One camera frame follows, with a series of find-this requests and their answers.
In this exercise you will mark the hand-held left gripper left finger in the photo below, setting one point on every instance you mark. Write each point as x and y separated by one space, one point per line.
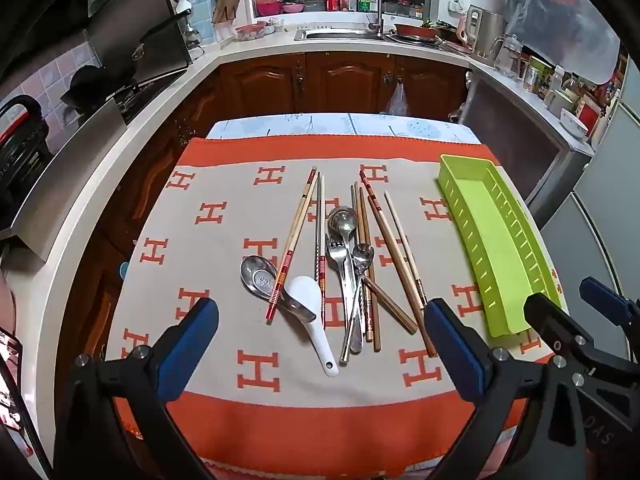
187 350

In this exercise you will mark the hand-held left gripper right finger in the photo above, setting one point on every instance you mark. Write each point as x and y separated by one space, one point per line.
457 350

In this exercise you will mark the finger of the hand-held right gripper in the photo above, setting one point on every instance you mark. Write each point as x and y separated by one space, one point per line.
600 295
555 322

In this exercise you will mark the short stainless soup spoon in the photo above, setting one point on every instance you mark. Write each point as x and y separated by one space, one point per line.
257 275

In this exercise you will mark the brown wooden chopstick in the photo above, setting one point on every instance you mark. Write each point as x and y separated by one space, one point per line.
353 195
392 265
365 240

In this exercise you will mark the patterned bamboo chopstick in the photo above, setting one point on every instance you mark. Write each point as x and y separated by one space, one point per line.
405 255
366 183

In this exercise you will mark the green plastic utensil tray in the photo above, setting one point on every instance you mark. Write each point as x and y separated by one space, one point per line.
480 220

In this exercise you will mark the white ceramic spoon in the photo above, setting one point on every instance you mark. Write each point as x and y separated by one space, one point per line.
302 292

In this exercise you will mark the small stainless steel spoon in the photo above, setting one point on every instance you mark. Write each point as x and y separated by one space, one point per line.
362 255

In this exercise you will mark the stainless steel fork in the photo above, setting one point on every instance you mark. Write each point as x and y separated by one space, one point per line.
336 255

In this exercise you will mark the pale chopstick red patterned end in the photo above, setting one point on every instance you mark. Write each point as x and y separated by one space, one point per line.
323 270

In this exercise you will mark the wooden chopstick red striped end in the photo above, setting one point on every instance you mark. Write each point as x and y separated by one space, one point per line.
295 235

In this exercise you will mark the large stainless steel spoon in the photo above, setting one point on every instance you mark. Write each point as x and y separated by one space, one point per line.
342 221

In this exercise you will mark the grey refrigerator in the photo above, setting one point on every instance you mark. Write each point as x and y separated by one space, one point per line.
600 200

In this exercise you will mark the blue round sticker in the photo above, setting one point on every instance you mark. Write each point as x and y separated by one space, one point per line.
123 271

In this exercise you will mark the orange and beige printed blanket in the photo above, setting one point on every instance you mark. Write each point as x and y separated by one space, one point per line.
225 185

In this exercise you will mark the white bowl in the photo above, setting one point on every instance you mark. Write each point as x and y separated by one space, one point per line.
572 122

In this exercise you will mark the grey steel appliance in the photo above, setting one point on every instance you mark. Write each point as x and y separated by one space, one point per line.
520 130

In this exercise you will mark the glass teapot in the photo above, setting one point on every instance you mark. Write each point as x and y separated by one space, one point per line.
509 57

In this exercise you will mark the hanging clear plastic bag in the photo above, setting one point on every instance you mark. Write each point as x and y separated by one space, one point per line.
398 102

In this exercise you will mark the clear plastic cover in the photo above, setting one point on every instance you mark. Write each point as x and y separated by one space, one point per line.
565 25

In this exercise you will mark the black wok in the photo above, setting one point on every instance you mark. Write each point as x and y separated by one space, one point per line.
87 85

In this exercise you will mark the steel electric kettle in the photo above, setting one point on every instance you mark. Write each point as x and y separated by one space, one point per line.
485 30

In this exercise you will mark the white kitchen countertop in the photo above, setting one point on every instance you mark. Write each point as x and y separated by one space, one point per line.
210 60

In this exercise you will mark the brown wooden kitchen cabinets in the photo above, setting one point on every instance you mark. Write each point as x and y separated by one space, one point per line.
345 80

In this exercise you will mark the red frying pan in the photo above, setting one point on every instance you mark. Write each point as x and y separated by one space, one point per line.
417 31

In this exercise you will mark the steel range hood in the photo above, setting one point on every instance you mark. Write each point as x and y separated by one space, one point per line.
135 30

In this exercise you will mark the pink lidded food container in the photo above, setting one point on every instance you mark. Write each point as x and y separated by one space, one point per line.
250 31

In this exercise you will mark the stainless steel sink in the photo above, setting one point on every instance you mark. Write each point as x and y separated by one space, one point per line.
335 34

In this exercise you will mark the chrome faucet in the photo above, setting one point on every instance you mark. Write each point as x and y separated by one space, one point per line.
378 10

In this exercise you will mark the wooden cutting board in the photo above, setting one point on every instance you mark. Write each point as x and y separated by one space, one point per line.
227 2

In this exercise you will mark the pink bowl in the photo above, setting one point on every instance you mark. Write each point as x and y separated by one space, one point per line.
293 8
270 7

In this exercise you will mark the green dish soap bottle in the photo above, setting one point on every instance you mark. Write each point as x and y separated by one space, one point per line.
364 2

